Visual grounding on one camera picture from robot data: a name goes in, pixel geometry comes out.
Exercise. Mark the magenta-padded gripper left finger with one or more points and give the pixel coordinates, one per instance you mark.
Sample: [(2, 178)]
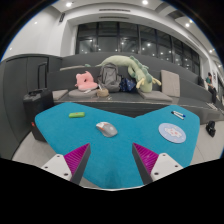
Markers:
[(60, 165)]

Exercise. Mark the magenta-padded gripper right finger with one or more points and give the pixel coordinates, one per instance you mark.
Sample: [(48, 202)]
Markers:
[(163, 165)]

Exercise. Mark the grey computer mouse orange accents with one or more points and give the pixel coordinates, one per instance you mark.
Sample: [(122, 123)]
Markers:
[(107, 129)]

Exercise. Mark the round light blue mouse pad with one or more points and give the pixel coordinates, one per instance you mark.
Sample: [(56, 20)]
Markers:
[(172, 132)]

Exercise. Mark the white marker black cap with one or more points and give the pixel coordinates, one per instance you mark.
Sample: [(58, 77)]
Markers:
[(177, 115)]

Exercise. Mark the green rectangular eraser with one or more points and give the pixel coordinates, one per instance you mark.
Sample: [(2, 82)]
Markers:
[(76, 114)]

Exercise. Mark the white marker blue cap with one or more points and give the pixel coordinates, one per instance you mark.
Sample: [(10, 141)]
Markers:
[(180, 114)]

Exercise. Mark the black bag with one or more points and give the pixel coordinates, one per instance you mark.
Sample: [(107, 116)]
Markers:
[(210, 128)]

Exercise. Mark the black suitcase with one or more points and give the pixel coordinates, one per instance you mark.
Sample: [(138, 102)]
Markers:
[(36, 103)]

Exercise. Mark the flat grey seat cushion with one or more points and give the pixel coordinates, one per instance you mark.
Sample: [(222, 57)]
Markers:
[(155, 96)]

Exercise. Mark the flat light grey cushion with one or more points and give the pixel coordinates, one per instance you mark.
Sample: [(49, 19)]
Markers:
[(59, 94)]

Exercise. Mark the round grey seat cushion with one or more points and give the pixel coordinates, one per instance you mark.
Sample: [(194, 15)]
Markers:
[(83, 93)]

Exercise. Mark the upright grey square cushion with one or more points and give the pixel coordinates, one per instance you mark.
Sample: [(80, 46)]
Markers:
[(170, 83)]

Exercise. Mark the dark blue patterned bag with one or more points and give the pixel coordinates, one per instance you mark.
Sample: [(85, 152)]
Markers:
[(128, 85)]

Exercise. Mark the pink plush toy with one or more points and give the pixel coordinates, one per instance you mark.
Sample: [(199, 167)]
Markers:
[(86, 81)]

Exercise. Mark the person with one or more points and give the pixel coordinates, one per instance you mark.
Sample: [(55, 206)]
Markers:
[(211, 86)]

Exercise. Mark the green dragon plush toy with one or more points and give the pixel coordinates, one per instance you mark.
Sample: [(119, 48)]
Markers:
[(140, 75)]

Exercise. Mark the grey backpack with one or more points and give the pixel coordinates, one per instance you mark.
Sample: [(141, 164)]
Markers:
[(109, 77)]

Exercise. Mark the ceiling lights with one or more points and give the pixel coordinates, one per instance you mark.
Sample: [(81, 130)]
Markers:
[(69, 4)]

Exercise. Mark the dark glass window wall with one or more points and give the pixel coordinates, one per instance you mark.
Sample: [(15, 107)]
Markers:
[(133, 41)]

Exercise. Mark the black wall speaker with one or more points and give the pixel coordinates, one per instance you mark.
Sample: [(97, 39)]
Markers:
[(62, 17)]

